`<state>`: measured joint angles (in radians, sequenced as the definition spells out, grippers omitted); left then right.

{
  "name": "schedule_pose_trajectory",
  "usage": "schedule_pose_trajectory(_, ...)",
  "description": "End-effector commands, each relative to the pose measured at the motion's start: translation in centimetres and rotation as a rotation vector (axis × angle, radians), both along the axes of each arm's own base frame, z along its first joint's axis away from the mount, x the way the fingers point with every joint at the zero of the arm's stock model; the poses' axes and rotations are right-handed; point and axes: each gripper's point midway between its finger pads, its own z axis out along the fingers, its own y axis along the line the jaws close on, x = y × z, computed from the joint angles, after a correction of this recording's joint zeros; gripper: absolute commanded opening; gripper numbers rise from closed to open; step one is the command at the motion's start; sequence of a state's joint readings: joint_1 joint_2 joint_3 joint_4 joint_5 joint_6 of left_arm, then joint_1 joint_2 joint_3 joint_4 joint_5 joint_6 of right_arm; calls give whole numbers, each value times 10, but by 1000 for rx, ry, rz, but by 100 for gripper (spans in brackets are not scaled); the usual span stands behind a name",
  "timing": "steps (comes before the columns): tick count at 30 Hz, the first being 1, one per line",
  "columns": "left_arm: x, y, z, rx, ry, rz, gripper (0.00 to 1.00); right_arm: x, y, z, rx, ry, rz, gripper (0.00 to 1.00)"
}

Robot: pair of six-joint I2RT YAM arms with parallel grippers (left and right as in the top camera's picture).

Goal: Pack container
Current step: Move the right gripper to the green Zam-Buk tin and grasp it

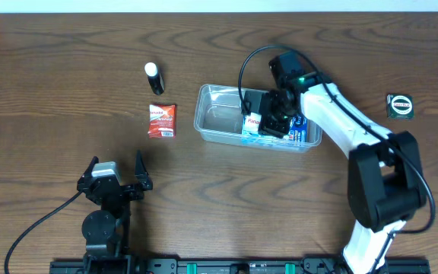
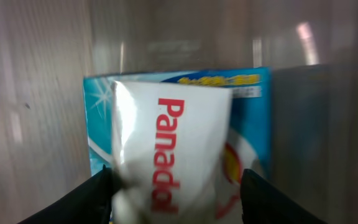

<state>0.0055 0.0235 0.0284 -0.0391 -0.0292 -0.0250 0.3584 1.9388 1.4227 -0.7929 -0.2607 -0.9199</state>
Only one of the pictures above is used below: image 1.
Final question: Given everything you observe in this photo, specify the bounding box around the blue Cool Fever box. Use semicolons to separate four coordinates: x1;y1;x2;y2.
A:
240;113;311;148

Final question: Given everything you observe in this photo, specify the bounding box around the white Panadol box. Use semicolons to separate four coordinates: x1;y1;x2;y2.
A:
242;113;262;136

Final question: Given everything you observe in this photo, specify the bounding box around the red Panadol ActiFast packet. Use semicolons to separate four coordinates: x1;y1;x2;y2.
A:
148;104;176;138

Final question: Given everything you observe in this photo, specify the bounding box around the dark syrup bottle white cap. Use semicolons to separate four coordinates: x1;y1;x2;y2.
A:
144;62;165;95

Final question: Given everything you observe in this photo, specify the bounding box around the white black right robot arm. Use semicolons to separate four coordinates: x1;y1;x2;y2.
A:
256;50;435;273

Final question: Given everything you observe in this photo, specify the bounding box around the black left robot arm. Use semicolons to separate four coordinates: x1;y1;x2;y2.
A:
77;151;153;273

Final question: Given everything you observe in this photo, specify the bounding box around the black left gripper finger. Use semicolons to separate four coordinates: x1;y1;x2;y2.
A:
135;150;150;182
83;156;99;178

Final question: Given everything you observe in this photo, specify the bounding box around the green Zam-Buk tin box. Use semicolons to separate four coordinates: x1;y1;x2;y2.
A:
386;94;414;119

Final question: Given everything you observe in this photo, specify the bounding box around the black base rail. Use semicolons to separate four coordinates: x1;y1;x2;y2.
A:
49;257;431;274

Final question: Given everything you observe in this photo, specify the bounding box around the clear plastic container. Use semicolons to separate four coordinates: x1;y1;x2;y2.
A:
194;84;322;153

